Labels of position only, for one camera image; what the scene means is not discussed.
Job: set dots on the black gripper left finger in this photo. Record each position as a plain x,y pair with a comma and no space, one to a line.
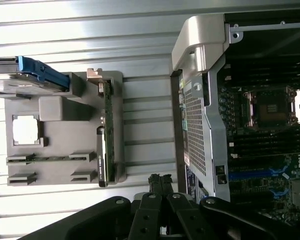
145,217

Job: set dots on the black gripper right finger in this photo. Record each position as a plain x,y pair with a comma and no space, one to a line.
187,220

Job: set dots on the green motherboard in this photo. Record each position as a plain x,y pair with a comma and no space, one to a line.
247,185

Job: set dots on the blue expansion slot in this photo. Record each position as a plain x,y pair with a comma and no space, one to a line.
247,174

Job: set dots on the blue slot end clip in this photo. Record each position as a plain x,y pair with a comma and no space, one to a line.
277,193
277,172

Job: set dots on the open PC case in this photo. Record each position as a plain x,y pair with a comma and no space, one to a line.
197,120

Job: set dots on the black RAM slot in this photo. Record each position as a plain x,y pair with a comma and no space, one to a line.
265,152
265,133
265,139
265,146

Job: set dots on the green RAM stick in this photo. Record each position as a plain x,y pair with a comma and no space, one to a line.
55,158

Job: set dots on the grey plastic parts rack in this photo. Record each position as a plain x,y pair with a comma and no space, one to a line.
65,140

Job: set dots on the CPU socket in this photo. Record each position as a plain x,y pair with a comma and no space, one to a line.
270,110

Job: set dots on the silver CPU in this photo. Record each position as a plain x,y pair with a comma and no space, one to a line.
25,130

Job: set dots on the hard disk in blue carrier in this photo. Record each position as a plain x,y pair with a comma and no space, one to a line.
50,72

